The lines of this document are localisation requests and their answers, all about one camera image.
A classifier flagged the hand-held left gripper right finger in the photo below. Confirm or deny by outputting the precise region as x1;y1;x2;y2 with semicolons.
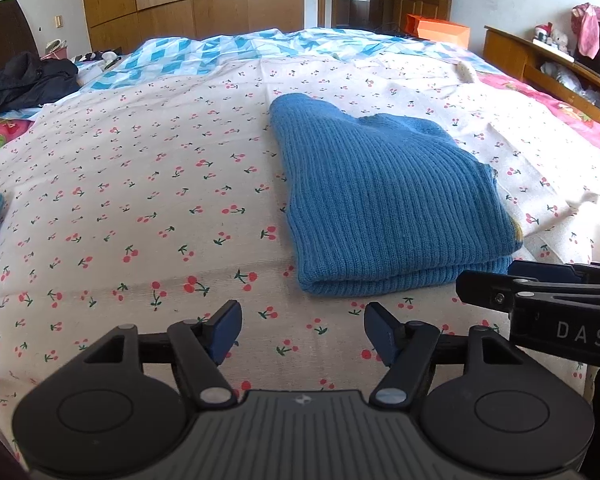
364;302;527;409

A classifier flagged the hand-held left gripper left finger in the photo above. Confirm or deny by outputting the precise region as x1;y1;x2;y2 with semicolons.
82;300;243;409

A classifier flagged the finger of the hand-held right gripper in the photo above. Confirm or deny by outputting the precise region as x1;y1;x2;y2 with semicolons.
455;270;600;313
507;259;600;287

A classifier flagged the blue knit sweater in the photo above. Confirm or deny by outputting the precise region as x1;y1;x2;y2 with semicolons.
270;92;525;297

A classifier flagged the pink strawberry print sheet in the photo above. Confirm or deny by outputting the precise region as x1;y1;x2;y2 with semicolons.
0;72;600;171

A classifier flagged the cherry print bed sheet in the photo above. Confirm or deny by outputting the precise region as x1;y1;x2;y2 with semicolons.
0;52;600;441

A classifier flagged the wooden cabinet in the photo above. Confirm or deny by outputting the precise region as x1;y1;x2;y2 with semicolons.
482;25;600;136

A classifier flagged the pink cloth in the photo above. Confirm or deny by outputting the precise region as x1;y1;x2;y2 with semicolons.
571;2;600;60

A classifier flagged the orange box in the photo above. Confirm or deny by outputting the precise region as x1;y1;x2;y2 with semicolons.
405;13;472;50

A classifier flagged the blue checked blanket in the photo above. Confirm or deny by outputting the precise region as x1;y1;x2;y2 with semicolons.
77;27;461;93

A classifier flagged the dark jacket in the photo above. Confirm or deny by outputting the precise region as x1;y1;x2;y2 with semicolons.
0;51;80;118

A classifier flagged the pink basket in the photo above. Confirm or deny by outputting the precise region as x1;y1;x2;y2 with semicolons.
42;39;70;61

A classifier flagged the dark brown headboard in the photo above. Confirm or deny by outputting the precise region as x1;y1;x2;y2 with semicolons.
0;0;41;73

